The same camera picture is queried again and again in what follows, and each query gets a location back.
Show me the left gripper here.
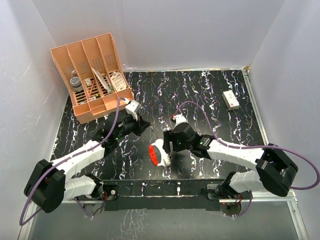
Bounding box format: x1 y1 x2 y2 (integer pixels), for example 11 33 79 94
115 112 151 141

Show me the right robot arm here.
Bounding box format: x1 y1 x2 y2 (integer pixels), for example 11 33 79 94
163 122 298 199

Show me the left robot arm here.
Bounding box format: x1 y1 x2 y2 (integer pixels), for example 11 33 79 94
23 113 151 213

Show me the white blister pack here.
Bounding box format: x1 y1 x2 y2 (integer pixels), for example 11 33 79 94
110 71 127 92

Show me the white paper packet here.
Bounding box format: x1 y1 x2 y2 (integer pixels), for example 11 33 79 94
91 67 113 94

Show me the orange pencil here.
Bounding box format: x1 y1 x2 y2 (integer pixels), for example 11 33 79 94
88 79 96 99

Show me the small white card box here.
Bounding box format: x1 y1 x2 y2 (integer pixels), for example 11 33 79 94
84 78 92 87

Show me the small white cardboard box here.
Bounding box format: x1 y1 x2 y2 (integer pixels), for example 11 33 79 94
222 90 240 111

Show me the orange plastic desk organizer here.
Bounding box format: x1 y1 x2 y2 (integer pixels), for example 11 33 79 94
51 33 134 124

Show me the round grey tin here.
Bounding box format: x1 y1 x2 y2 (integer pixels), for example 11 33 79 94
69 76 83 92

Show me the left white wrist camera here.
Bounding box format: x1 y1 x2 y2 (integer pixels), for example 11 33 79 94
124 98 141 121

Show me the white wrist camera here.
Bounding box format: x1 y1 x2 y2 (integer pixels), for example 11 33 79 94
171 114 188 129
124 98 141 121

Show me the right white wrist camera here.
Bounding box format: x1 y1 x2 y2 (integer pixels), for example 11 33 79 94
171 114 188 129

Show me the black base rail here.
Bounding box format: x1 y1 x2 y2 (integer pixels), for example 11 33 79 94
74 178 253 212

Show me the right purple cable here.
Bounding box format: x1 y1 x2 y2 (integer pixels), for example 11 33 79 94
172 101 320 218

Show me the purple cable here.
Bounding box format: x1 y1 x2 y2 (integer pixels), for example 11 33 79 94
19 96 128 226
172 101 320 218

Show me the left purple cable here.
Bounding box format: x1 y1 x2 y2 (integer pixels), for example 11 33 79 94
19 96 128 226

